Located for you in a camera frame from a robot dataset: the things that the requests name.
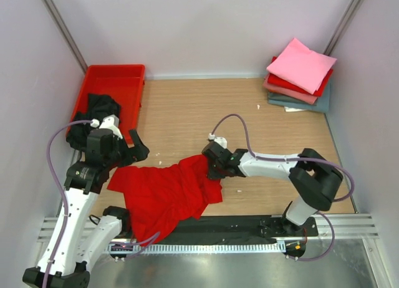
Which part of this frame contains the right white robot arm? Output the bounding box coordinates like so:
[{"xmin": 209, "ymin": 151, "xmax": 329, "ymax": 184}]
[{"xmin": 202, "ymin": 141, "xmax": 343, "ymax": 236}]

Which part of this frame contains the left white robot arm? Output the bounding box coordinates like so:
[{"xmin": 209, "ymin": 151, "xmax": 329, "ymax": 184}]
[{"xmin": 22, "ymin": 128, "xmax": 150, "ymax": 287}]

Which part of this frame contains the black t shirt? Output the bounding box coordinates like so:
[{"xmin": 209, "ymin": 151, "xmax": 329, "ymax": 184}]
[{"xmin": 66, "ymin": 94, "xmax": 121, "ymax": 152}]

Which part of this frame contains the red plastic bin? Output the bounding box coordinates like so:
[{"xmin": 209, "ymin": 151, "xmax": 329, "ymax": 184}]
[{"xmin": 71, "ymin": 64, "xmax": 145, "ymax": 144}]

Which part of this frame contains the folded white t shirt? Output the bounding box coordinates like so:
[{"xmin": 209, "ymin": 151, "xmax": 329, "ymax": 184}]
[{"xmin": 284, "ymin": 107, "xmax": 305, "ymax": 112}]

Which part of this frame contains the folded salmon t shirt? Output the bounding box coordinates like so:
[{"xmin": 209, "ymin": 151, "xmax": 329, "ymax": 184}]
[{"xmin": 263, "ymin": 77, "xmax": 318, "ymax": 105}]

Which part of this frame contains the folded grey t shirt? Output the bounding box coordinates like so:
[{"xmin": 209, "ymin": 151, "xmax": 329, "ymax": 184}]
[{"xmin": 267, "ymin": 81, "xmax": 332, "ymax": 113}]

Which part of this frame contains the folded pink t shirt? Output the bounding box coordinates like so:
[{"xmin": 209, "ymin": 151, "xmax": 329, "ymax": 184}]
[{"xmin": 266, "ymin": 38, "xmax": 337, "ymax": 94}]

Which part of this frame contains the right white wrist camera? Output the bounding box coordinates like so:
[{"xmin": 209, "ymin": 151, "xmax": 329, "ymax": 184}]
[{"xmin": 208, "ymin": 133, "xmax": 228, "ymax": 149}]

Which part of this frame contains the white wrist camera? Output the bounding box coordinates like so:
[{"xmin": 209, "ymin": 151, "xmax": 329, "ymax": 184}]
[
  {"xmin": 90, "ymin": 115, "xmax": 123, "ymax": 139},
  {"xmin": 208, "ymin": 133, "xmax": 228, "ymax": 149}
]

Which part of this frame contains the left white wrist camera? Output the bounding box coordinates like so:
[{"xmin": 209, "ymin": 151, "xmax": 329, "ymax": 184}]
[{"xmin": 90, "ymin": 115, "xmax": 123, "ymax": 139}]

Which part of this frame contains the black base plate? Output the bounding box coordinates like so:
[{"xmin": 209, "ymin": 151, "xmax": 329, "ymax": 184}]
[{"xmin": 126, "ymin": 215, "xmax": 319, "ymax": 246}]

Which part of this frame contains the white slotted cable duct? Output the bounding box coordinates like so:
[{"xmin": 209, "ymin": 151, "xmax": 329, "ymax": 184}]
[{"xmin": 102, "ymin": 241, "xmax": 286, "ymax": 257}]

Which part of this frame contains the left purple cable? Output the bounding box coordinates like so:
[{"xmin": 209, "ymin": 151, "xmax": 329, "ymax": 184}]
[{"xmin": 40, "ymin": 119, "xmax": 160, "ymax": 288}]

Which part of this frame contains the left aluminium frame post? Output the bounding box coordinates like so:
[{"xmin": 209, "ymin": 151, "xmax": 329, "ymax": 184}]
[{"xmin": 42, "ymin": 0, "xmax": 88, "ymax": 73}]

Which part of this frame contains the aluminium frame post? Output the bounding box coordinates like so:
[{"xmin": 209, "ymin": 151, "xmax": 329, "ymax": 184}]
[
  {"xmin": 324, "ymin": 0, "xmax": 364, "ymax": 56},
  {"xmin": 42, "ymin": 0, "xmax": 88, "ymax": 73}
]

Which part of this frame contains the right aluminium frame post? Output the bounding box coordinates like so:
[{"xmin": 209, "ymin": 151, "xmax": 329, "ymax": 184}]
[{"xmin": 324, "ymin": 0, "xmax": 364, "ymax": 56}]

